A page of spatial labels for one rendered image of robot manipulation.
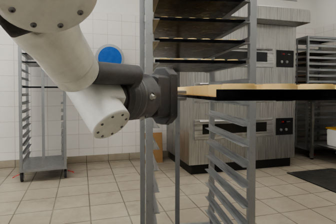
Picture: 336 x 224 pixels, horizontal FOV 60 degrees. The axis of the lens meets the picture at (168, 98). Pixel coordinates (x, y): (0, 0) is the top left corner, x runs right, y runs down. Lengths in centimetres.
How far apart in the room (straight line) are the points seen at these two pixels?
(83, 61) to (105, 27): 395
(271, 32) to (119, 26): 208
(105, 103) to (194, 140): 309
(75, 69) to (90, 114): 10
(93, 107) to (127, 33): 391
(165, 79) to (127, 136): 375
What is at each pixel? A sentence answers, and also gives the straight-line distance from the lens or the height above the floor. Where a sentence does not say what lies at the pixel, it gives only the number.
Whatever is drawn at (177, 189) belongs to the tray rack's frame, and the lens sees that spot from 197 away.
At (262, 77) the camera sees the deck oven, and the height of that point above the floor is 118.
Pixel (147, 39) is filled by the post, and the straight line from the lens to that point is 122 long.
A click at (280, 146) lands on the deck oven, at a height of 28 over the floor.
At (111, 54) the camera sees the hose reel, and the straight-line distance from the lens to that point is 412.
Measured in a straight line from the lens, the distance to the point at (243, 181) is 142.
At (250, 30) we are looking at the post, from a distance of 134.
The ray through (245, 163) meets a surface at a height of 69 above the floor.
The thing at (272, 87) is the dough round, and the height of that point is 102.
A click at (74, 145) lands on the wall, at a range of 428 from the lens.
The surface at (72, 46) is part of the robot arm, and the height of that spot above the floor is 106.
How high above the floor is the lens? 101
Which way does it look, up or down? 2 degrees down
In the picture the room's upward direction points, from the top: straight up
